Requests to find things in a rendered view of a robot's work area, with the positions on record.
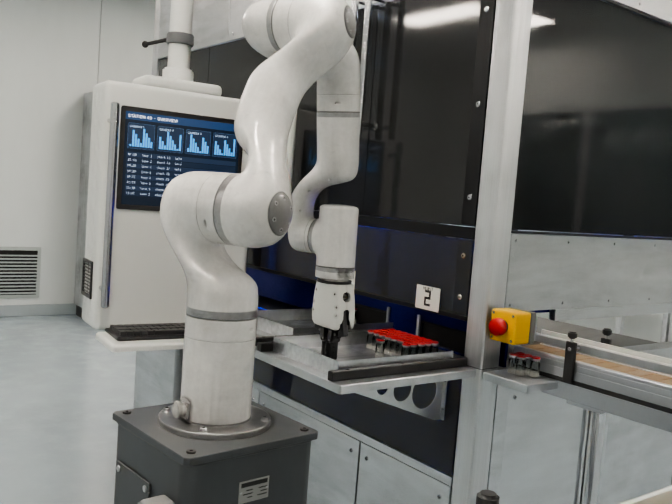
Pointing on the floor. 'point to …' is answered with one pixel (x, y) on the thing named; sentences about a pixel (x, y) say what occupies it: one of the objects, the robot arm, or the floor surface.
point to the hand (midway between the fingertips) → (329, 350)
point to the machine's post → (491, 243)
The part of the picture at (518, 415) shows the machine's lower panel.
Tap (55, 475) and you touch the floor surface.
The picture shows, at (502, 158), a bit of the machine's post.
